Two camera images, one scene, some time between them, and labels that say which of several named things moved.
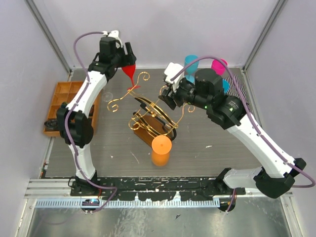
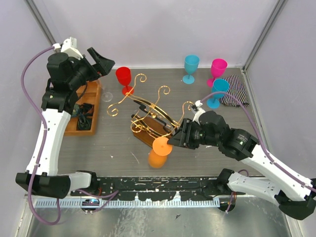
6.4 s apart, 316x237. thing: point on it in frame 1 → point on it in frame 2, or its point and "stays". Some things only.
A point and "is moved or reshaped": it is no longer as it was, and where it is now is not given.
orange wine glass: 161,145 is moved or reshaped
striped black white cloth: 233,91 stays
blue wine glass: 190,71 stays
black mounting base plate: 166,188 stays
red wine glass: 130,70 → 123,75
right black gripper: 168,95 → 182,138
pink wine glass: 218,67 stays
